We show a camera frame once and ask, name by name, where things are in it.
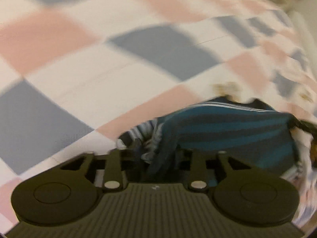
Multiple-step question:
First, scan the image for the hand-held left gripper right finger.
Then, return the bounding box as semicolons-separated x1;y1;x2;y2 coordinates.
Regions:
189;151;250;192

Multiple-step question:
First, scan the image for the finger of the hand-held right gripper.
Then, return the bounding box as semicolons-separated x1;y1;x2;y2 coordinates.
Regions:
289;115;317;139

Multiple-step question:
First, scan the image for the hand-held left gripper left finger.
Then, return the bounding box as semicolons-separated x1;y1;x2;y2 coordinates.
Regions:
61;141;143;192

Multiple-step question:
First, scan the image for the dark striped sweater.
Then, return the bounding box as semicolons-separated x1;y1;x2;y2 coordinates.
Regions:
116;98;312;181

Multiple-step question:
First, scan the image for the checkered teddy bear quilt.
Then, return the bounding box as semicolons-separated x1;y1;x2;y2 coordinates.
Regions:
0;0;317;233

